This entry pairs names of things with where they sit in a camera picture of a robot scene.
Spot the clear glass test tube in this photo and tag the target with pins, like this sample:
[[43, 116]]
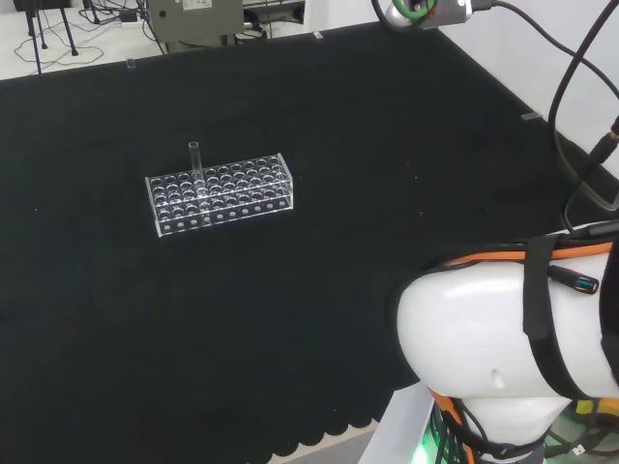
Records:
[[195, 159]]

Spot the clear test tube rack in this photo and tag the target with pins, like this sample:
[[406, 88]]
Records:
[[227, 206]]

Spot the black bench cloth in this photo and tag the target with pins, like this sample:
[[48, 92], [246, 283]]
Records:
[[290, 299]]

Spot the grey metal cabinet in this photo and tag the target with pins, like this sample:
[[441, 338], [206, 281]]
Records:
[[193, 19]]

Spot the small black power adapter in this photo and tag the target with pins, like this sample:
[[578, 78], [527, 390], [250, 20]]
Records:
[[128, 18]]

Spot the black tripod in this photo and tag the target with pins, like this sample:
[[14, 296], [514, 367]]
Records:
[[68, 31]]

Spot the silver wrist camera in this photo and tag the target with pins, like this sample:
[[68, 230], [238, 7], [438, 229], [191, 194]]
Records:
[[447, 12]]

